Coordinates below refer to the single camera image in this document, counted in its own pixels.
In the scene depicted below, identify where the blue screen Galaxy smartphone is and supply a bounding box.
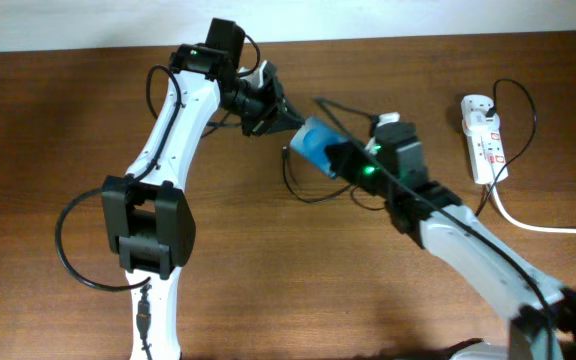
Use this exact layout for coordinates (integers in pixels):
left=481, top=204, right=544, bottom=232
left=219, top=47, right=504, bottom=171
left=289, top=116, right=347, bottom=179

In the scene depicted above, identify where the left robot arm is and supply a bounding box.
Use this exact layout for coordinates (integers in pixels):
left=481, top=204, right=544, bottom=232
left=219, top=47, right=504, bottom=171
left=102, top=18, right=304, bottom=359

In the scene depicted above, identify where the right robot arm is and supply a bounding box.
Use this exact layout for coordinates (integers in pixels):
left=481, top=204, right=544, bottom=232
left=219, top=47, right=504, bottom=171
left=324, top=123, right=576, bottom=359

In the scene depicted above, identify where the white USB charger plug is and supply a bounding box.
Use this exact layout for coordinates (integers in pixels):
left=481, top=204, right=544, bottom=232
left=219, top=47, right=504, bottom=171
left=462, top=108, right=500, bottom=136

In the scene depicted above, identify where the white power strip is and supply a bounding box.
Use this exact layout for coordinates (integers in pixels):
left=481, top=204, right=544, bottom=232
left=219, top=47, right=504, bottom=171
left=460, top=94, right=508, bottom=185

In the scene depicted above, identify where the black USB charging cable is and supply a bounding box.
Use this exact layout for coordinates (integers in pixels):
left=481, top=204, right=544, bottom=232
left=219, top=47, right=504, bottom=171
left=280, top=78, right=538, bottom=211

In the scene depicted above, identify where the white power strip cord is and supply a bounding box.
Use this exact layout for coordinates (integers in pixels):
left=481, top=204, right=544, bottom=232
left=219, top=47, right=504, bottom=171
left=488, top=164, right=576, bottom=238

